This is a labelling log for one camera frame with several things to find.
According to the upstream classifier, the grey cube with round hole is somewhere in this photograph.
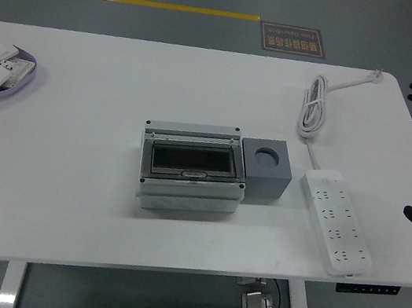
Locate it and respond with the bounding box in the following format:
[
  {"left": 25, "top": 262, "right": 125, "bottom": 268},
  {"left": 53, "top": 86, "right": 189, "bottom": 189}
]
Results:
[{"left": 233, "top": 133, "right": 299, "bottom": 204}]

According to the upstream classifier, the white many-hole socket panel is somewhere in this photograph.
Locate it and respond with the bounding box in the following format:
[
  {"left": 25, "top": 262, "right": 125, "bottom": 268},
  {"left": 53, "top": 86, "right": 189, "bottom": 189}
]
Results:
[{"left": 0, "top": 54, "right": 35, "bottom": 94}]

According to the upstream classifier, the brown floor sign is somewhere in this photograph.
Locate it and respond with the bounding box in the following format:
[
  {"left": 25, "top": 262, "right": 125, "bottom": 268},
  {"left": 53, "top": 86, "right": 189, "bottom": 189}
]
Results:
[{"left": 255, "top": 19, "right": 331, "bottom": 61}]

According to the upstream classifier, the white power strip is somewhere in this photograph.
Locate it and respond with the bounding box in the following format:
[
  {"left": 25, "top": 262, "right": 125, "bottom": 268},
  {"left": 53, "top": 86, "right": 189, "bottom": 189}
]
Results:
[{"left": 285, "top": 163, "right": 388, "bottom": 283}]

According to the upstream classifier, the black table control panel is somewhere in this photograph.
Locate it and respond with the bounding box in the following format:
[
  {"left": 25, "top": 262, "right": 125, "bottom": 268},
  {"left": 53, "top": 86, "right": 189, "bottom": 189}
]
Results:
[{"left": 334, "top": 275, "right": 402, "bottom": 303}]

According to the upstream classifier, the purple tray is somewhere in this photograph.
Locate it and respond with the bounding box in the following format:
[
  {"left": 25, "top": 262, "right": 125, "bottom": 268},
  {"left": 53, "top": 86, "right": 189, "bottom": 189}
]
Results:
[{"left": 0, "top": 42, "right": 42, "bottom": 106}]

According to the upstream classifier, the metal bracket under table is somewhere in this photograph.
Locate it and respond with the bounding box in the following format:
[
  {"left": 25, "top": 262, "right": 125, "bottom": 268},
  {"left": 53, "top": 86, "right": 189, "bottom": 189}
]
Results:
[{"left": 235, "top": 273, "right": 269, "bottom": 290}]

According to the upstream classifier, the grey enclosure box with lid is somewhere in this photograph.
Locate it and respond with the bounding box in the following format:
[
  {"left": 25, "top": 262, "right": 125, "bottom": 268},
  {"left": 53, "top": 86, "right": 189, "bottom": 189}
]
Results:
[{"left": 130, "top": 111, "right": 257, "bottom": 226}]

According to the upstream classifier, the white power cord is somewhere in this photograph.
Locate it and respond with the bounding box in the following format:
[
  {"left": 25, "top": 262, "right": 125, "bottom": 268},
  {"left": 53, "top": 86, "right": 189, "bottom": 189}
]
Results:
[{"left": 289, "top": 56, "right": 385, "bottom": 179}]

